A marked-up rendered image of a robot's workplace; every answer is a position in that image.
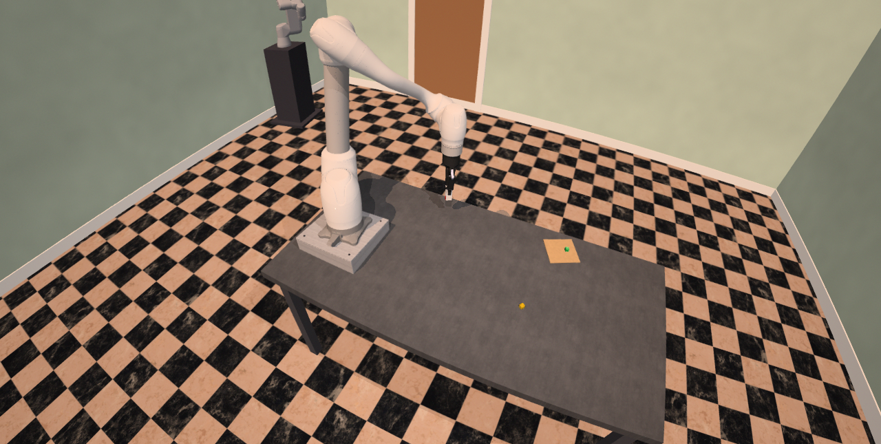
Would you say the orange mat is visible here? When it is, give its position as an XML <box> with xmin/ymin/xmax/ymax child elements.
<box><xmin>543</xmin><ymin>240</ymin><xmax>580</xmax><ymax>264</ymax></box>

